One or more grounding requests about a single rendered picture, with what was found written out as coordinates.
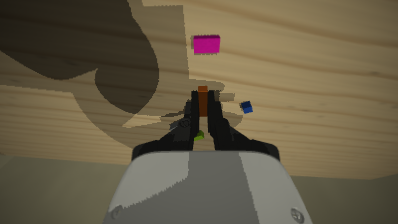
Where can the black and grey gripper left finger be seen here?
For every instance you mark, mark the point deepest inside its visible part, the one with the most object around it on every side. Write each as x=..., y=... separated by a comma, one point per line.
x=180, y=138

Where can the grey rectangular bar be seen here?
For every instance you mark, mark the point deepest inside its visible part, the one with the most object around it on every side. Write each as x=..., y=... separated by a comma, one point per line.
x=174, y=125

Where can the orange rectangular bar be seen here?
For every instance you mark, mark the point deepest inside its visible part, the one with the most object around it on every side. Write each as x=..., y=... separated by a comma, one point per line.
x=202, y=94

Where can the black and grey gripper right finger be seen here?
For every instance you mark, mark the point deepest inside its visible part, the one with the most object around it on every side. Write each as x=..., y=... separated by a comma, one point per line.
x=226, y=138

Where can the small blue cube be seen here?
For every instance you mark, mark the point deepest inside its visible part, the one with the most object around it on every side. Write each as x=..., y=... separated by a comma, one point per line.
x=247, y=108

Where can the small magenta block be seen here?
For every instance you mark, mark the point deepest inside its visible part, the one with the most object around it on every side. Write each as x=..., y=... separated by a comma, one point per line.
x=206, y=44

